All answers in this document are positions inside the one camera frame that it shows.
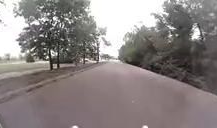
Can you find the dirt and gravel verge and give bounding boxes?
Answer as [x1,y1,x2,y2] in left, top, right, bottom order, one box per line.
[0,62,103,100]

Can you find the reddish grey asphalt path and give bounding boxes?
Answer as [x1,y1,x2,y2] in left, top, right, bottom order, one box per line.
[0,60,217,128]

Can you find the row of trees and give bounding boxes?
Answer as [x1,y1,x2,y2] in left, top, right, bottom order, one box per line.
[12,0,112,72]

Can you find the dense trees and bushes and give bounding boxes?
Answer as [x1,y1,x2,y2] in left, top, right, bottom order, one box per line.
[117,0,217,98]

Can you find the pale kerb strip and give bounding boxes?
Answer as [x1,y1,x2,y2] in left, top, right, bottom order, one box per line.
[0,61,105,104]

